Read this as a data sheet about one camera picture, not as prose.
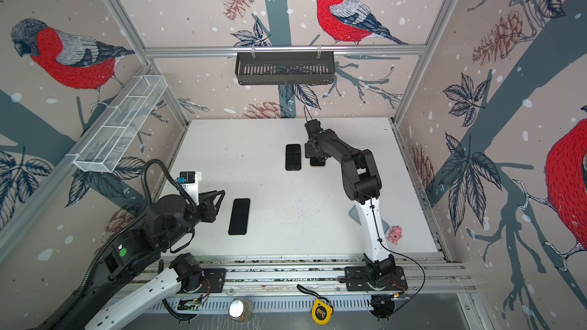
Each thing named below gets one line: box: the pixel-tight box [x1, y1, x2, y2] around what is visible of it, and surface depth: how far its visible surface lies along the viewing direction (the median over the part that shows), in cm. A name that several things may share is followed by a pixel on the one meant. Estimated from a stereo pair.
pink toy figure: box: [385, 225, 403, 246], surface depth 83 cm
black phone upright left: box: [227, 198, 250, 236], surface depth 88 cm
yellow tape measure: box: [296, 283, 335, 326], surface depth 68 cm
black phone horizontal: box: [310, 155, 325, 166], surface depth 106 cm
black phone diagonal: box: [285, 143, 302, 171], surface depth 109 cm
